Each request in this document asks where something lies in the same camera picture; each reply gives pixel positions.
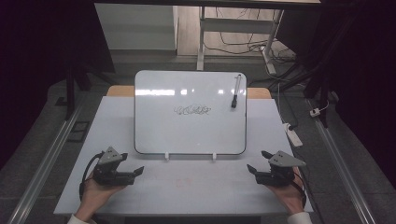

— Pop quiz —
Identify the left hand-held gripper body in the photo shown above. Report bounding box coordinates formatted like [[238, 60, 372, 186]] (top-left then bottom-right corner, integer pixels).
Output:
[[92, 146, 136, 187]]

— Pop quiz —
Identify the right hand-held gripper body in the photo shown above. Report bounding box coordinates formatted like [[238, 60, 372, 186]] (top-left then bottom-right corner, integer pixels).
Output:
[[255, 149, 307, 188]]

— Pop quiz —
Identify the white whiteboard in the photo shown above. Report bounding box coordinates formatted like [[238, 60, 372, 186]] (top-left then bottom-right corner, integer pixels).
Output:
[[134, 69, 248, 156]]

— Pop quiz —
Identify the grey whiteboard marker black cap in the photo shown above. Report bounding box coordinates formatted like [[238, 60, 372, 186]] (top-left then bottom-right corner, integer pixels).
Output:
[[230, 73, 244, 109]]

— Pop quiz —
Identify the person's right hand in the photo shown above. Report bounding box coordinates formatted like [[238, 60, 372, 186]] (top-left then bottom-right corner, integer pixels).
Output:
[[264, 167, 308, 217]]

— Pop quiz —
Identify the person's left hand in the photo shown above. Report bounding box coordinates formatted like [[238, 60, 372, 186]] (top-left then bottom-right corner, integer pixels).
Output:
[[74, 175, 126, 222]]

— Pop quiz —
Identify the white power strip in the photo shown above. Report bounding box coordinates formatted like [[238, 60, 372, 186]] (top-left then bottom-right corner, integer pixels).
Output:
[[282, 122, 304, 148]]

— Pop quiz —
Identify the black floor plate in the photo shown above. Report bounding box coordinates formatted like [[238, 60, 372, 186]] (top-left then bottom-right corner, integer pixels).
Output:
[[66, 119, 92, 144]]

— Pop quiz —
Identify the white table mat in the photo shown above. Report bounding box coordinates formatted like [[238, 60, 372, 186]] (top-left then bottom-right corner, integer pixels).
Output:
[[53, 95, 314, 217]]

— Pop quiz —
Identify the black metal stand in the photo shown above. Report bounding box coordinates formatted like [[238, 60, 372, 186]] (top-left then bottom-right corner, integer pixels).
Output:
[[268, 13, 360, 129], [63, 57, 117, 121]]

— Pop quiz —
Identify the white cabinet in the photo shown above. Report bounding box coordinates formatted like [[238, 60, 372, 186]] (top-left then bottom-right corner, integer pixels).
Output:
[[94, 3, 179, 51]]

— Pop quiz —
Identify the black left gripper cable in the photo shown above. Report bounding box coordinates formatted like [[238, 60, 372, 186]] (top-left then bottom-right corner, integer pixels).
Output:
[[78, 150, 106, 202]]

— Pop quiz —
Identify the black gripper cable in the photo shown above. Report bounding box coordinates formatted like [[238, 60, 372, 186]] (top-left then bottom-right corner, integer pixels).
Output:
[[78, 150, 106, 202], [291, 172, 308, 209]]

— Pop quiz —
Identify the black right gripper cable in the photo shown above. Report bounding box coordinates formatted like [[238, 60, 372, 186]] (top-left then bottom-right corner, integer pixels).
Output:
[[291, 172, 308, 209]]

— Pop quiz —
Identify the aluminium floor rail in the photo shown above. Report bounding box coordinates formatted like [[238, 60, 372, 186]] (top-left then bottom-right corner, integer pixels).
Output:
[[7, 92, 88, 224], [305, 98, 378, 224]]

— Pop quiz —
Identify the tangle of floor cables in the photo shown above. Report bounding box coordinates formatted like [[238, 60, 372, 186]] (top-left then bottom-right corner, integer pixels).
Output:
[[204, 7, 297, 64]]

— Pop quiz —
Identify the white desk frame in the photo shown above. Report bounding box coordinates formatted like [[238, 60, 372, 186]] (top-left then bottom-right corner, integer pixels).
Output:
[[196, 6, 285, 76]]

